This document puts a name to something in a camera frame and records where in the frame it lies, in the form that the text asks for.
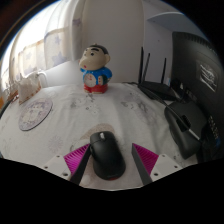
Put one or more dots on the black computer mouse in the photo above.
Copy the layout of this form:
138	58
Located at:
106	156

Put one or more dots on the white printed tablecloth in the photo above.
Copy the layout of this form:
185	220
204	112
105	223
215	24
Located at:
110	110

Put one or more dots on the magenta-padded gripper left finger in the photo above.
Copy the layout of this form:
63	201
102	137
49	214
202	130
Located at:
76	159

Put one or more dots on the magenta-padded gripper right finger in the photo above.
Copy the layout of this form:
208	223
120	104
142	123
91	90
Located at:
146	159

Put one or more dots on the white wall shelf unit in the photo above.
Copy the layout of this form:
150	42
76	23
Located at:
173	20

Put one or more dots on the black router with antennas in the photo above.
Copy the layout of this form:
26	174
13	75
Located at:
158	89

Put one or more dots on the white cloth-covered jug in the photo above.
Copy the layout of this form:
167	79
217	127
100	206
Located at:
29	88

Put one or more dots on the cartoon boy figurine clock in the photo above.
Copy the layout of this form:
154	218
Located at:
95	71

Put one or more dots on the white star-print curtain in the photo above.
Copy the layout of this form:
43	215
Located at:
50	43

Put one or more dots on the black computer monitor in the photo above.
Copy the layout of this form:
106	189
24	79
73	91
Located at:
196	66

